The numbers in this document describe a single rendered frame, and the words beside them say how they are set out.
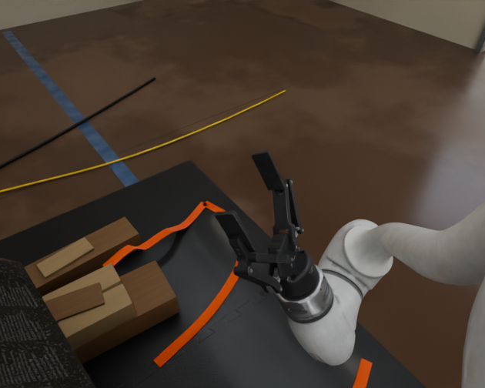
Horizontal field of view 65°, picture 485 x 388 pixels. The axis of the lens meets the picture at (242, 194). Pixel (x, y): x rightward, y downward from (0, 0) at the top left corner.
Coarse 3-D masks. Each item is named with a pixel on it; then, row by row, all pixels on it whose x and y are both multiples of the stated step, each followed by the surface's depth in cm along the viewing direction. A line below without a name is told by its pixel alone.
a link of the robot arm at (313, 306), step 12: (324, 276) 63; (312, 288) 62; (324, 288) 63; (288, 300) 62; (300, 300) 61; (312, 300) 61; (324, 300) 63; (288, 312) 64; (300, 312) 63; (312, 312) 62; (324, 312) 63
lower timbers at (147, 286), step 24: (96, 240) 196; (120, 240) 196; (72, 264) 185; (96, 264) 192; (48, 288) 180; (144, 288) 173; (168, 288) 173; (144, 312) 164; (168, 312) 174; (120, 336) 165
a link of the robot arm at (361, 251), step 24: (480, 216) 35; (336, 240) 75; (360, 240) 70; (384, 240) 61; (408, 240) 50; (432, 240) 43; (456, 240) 38; (480, 240) 35; (336, 264) 72; (360, 264) 70; (384, 264) 70; (408, 264) 50; (432, 264) 42; (456, 264) 38; (480, 264) 36; (360, 288) 71
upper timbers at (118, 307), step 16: (96, 272) 168; (112, 272) 168; (64, 288) 162; (80, 288) 162; (112, 288) 162; (112, 304) 156; (128, 304) 156; (64, 320) 151; (80, 320) 151; (96, 320) 151; (112, 320) 156; (80, 336) 150; (96, 336) 156
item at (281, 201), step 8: (280, 192) 63; (288, 192) 62; (280, 200) 62; (288, 200) 62; (280, 208) 62; (288, 208) 62; (280, 216) 62; (288, 216) 62; (280, 224) 62; (288, 224) 61; (296, 248) 61
